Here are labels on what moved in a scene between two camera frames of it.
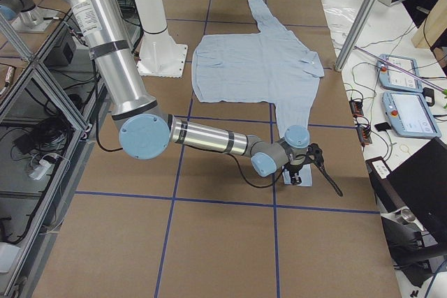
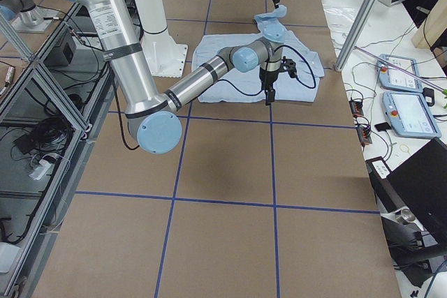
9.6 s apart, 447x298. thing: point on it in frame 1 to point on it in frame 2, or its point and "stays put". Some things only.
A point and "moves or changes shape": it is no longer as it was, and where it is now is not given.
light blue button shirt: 269,65 moves or changes shape
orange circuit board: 356,108 stays put
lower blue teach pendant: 410,115 stays put
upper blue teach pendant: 393,77 stays put
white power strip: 43,167 stays put
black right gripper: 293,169 to 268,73
